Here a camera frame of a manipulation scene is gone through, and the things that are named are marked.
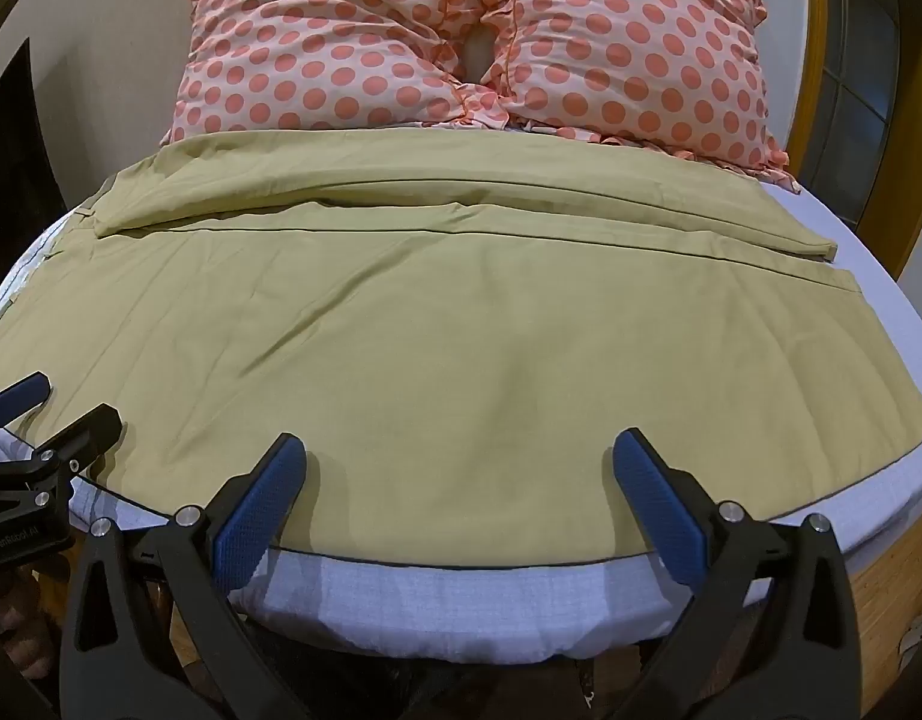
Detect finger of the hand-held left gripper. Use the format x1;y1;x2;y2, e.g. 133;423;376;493
0;403;124;482
0;371;55;430

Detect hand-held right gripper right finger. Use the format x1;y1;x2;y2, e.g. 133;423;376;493
612;427;861;720

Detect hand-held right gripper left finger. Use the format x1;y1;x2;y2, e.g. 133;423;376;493
59;433;312;720

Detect olive green bed sheet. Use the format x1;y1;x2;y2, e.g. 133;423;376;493
0;131;922;572

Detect person's left hand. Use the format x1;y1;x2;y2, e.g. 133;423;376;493
0;567;60;662

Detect bed with white sheet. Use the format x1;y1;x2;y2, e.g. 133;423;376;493
0;165;922;667

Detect dark door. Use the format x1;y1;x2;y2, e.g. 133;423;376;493
0;36;66;297

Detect pink polka dot pillow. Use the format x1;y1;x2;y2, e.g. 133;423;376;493
161;0;511;148
461;0;798;194

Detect wooden door with glass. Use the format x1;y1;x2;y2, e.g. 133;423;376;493
783;0;922;282

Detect wooden bed frame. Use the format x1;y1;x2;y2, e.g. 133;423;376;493
843;517;922;698

